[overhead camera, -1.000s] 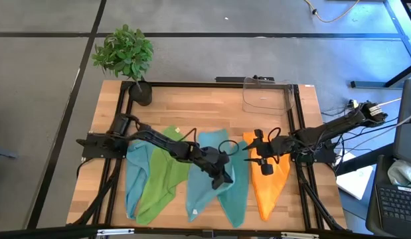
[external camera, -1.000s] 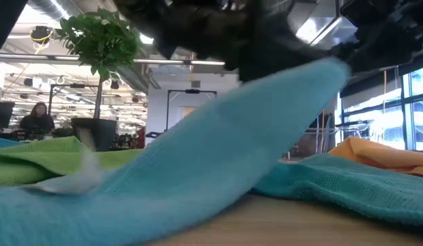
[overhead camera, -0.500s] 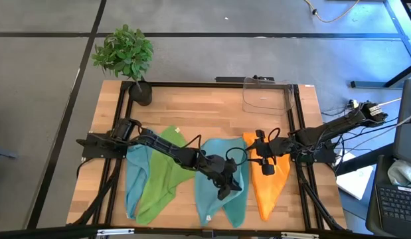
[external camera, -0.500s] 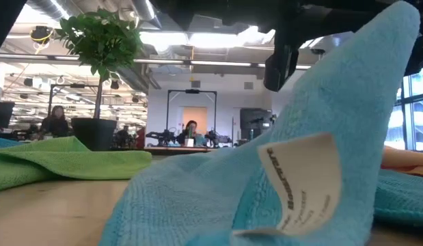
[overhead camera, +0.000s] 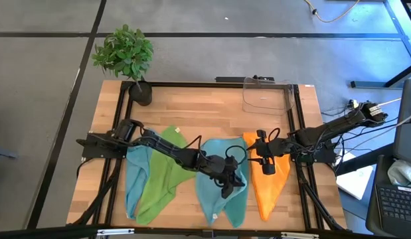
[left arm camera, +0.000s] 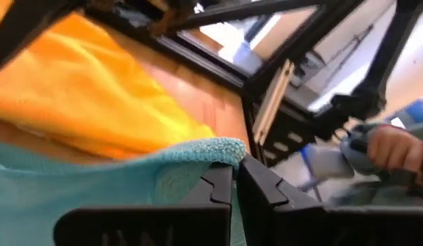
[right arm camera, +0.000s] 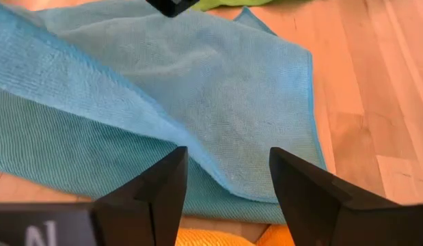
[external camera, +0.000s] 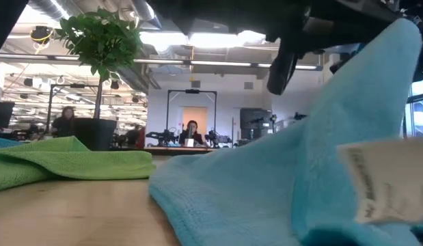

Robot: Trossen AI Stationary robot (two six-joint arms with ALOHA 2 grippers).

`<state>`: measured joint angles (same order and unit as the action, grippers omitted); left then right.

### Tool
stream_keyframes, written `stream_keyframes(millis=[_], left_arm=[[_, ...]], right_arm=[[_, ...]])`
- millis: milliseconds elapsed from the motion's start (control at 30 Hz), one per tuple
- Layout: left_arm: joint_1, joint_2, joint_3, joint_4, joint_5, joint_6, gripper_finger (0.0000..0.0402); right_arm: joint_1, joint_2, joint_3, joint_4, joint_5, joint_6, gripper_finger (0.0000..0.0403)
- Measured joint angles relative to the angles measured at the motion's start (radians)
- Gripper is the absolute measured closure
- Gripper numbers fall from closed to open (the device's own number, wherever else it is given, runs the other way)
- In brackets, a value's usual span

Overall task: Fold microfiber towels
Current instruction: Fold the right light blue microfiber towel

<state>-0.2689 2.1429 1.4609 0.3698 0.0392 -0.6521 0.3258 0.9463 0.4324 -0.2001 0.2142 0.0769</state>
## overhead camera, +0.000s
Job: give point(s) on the white flat box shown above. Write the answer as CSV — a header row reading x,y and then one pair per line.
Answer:
x,y
356,182

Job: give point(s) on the clear plastic bin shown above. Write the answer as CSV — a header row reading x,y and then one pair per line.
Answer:
x,y
268,99

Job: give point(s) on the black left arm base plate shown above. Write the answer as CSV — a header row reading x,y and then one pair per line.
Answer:
x,y
89,153

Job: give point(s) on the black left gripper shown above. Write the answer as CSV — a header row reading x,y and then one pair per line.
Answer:
x,y
220,167

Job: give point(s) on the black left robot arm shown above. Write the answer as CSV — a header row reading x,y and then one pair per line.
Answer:
x,y
158,142

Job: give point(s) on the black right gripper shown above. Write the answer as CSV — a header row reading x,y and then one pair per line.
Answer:
x,y
279,147

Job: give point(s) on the black laptop keyboard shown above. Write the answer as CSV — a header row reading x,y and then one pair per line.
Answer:
x,y
397,202

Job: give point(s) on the black aluminium table frame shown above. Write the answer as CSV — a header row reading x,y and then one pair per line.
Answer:
x,y
192,84

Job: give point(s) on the black desk frame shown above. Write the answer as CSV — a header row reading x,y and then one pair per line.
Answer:
x,y
368,84

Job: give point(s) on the light blue microfiber towel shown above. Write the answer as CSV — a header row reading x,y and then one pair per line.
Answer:
x,y
208,192
137,179

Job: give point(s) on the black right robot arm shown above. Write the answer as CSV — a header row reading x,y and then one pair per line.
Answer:
x,y
338,124

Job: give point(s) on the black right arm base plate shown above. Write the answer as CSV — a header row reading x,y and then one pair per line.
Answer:
x,y
328,156

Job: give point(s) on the green microfiber towel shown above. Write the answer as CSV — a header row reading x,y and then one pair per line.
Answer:
x,y
162,186

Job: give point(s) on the pale crumpled cloth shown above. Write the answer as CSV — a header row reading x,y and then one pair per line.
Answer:
x,y
402,172

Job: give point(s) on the orange microfiber towel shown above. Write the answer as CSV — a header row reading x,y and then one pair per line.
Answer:
x,y
270,192

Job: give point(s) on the black plant pot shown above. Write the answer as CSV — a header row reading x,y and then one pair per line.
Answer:
x,y
142,96

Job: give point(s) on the grey flat monitor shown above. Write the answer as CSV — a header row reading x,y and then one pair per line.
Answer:
x,y
407,132

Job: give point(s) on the silver metal bracket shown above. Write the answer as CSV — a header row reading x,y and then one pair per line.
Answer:
x,y
299,235
115,231

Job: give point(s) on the dark grey floor object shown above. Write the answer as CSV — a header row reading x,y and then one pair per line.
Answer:
x,y
6,154

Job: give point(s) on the small grey crossbeam clamp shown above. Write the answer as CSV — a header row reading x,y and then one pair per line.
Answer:
x,y
208,233

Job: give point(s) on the black overhead crossbeam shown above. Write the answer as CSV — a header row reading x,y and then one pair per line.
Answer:
x,y
42,232

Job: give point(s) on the black bar behind table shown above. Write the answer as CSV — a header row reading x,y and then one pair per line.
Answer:
x,y
231,79

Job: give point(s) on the green artificial plant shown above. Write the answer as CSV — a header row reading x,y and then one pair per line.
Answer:
x,y
125,53

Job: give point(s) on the yellow white power plug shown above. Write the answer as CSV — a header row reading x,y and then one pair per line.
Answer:
x,y
354,104

